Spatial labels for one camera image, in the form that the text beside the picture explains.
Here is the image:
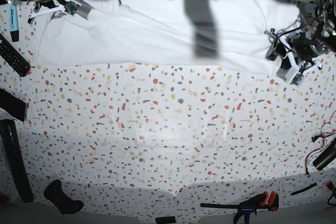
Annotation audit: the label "black game controller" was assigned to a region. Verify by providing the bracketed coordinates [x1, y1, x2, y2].
[44, 179, 84, 215]

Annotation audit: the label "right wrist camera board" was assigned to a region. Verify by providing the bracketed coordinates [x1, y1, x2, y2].
[65, 1, 80, 16]

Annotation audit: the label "black cable piece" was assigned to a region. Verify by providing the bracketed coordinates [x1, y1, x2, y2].
[290, 183, 318, 196]

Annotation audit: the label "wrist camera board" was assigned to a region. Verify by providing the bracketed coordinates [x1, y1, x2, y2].
[290, 73, 304, 87]
[65, 1, 80, 16]

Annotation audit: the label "red black wires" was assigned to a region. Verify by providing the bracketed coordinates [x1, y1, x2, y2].
[304, 121, 336, 175]

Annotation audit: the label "terrazzo pattern tablecloth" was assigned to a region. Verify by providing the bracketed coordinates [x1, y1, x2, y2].
[1, 0, 335, 223]

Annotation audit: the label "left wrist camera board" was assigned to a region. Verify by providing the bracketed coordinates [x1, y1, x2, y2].
[290, 73, 304, 87]

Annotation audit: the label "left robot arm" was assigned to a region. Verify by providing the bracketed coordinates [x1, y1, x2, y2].
[266, 0, 335, 86]

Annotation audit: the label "blue highlighter pen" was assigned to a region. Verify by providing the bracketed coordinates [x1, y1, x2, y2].
[9, 5, 19, 42]

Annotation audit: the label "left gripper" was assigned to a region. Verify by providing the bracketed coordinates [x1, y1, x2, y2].
[265, 28, 323, 82]

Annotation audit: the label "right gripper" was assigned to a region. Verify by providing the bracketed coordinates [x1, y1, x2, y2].
[27, 0, 92, 24]

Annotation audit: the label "black remote control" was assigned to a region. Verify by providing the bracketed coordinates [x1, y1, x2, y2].
[1, 35, 30, 77]

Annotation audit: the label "small black box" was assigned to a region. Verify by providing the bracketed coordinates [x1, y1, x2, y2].
[155, 216, 176, 224]

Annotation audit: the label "white T-shirt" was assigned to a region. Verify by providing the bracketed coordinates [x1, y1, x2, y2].
[35, 0, 305, 75]

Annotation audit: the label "black orange bar clamp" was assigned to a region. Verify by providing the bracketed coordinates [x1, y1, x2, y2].
[200, 191, 279, 224]

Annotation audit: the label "black cylinder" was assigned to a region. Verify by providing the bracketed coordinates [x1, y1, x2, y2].
[313, 138, 336, 170]

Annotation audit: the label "black fabric strap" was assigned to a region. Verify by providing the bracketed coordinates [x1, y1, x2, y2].
[0, 89, 28, 122]

